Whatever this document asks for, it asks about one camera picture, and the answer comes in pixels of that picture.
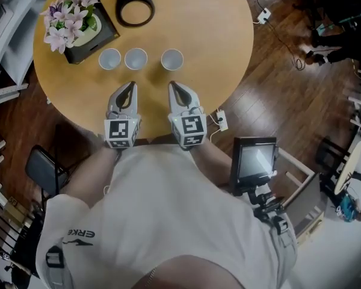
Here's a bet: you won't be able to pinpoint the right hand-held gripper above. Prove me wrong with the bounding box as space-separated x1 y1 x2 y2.
167 81 208 151

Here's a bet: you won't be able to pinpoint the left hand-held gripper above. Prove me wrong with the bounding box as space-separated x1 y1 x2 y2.
104 81 142 149

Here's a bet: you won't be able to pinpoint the white cup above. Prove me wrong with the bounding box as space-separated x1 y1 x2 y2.
98 48 122 71
124 47 148 71
160 48 185 72

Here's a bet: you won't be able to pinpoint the person's right forearm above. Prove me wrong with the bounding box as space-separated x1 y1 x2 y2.
189 141 232 188

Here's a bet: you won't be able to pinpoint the person's left forearm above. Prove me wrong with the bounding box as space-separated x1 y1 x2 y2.
60 148 123 209

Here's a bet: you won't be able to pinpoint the white power strip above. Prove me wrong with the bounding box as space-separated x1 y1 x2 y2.
215 109 229 132

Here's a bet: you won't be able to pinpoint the black square tray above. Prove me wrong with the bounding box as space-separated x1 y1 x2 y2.
63 0 121 65

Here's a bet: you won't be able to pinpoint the black tablet screen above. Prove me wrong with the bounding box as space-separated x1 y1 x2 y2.
229 136 279 197

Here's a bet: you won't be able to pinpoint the pink flowers in white pot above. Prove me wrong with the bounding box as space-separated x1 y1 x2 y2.
39 0 105 55

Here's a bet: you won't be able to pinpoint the black folding chair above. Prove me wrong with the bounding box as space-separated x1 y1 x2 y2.
25 144 76 198

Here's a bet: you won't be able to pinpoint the person's white shirt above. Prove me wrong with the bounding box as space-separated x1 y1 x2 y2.
35 143 298 289

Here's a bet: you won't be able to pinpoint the white shelf unit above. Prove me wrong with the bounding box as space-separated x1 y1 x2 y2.
0 0 54 108

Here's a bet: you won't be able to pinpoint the cardboard box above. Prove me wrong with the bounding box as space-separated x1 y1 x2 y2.
2 196 28 222

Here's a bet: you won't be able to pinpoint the person's bare chest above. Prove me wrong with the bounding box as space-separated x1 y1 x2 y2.
132 254 238 289

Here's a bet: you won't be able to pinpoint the small round pale table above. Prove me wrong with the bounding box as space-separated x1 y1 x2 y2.
333 140 361 196

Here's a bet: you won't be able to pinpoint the grey harness strap with buckle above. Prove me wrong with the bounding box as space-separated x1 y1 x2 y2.
45 245 69 289
270 214 297 246

